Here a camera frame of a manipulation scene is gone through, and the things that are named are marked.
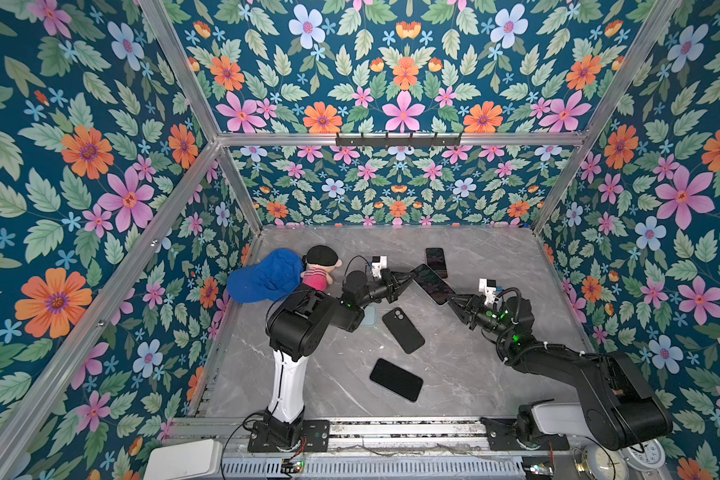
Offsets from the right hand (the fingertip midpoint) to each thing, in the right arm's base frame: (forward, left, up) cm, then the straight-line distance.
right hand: (447, 297), depth 81 cm
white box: (-36, +63, -12) cm, 74 cm away
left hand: (+7, +7, +3) cm, 10 cm away
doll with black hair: (+19, +40, -9) cm, 45 cm away
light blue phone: (+3, +22, -16) cm, 27 cm away
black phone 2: (+8, +2, -5) cm, 10 cm away
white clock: (-35, -43, -13) cm, 57 cm away
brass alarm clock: (-36, -32, -12) cm, 50 cm away
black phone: (+26, -2, -17) cm, 31 cm away
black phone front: (-16, +14, -18) cm, 28 cm away
